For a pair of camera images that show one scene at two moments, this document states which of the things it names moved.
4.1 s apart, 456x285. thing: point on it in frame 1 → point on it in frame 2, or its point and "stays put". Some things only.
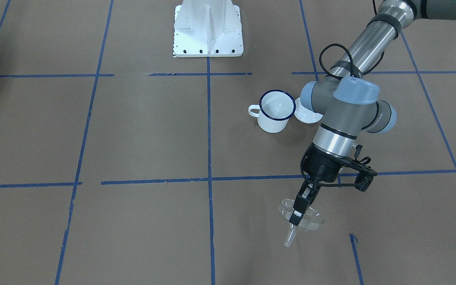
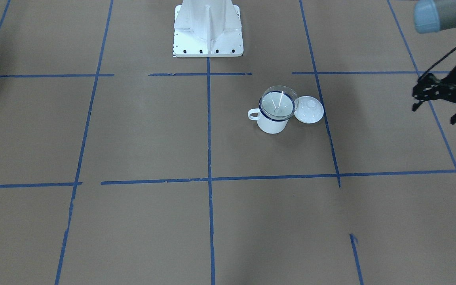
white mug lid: [305, 115] stays put
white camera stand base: [208, 28] stays put
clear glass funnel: [311, 219] → [279, 102]
